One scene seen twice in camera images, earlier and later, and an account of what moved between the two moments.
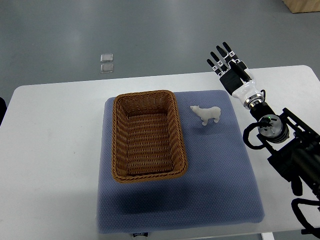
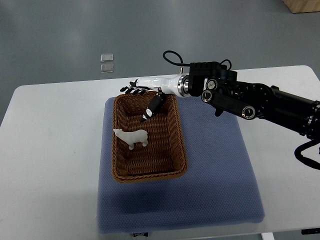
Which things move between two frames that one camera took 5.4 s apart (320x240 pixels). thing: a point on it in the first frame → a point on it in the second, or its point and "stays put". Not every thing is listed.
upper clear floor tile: [106, 57] stays put
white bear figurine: [206, 114] → [130, 138]
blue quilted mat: [218, 189] stays put
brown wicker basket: [147, 143] stays put
